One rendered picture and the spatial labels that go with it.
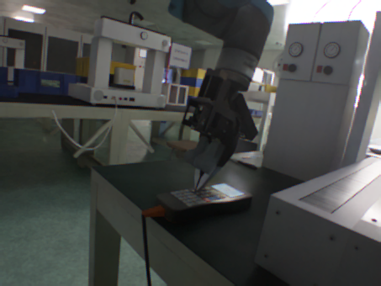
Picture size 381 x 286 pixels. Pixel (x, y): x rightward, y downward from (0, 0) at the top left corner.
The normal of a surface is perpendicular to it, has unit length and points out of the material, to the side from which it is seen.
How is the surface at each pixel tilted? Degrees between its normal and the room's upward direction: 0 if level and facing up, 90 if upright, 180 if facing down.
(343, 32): 90
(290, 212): 90
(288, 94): 90
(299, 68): 90
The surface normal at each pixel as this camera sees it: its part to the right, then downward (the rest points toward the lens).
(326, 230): -0.73, 0.03
